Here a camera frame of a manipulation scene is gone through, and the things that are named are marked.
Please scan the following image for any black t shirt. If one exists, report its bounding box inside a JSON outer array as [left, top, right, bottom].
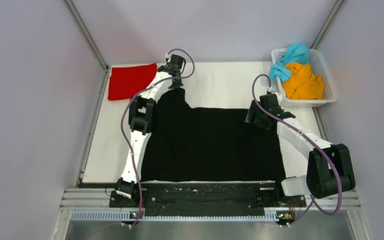
[[140, 88, 286, 182]]

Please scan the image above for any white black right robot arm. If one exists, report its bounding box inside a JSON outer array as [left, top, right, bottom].
[[245, 92, 356, 206]]

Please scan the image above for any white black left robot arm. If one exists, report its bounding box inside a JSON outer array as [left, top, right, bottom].
[[114, 54, 186, 207]]

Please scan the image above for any red folded t shirt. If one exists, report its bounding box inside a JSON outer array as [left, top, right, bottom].
[[107, 63, 157, 101]]

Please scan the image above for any orange t shirt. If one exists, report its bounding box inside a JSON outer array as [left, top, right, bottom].
[[282, 62, 326, 100]]

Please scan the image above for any white plastic laundry basket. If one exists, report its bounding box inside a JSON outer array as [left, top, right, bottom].
[[274, 48, 338, 108]]

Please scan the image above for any light blue t shirt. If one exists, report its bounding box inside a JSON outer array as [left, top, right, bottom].
[[268, 43, 311, 83]]

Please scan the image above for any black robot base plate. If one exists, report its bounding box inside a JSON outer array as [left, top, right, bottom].
[[109, 182, 307, 217]]

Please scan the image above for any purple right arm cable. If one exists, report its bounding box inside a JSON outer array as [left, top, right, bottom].
[[251, 73, 344, 228]]

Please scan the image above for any aluminium frame rail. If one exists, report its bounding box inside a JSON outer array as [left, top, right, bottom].
[[52, 182, 373, 240]]

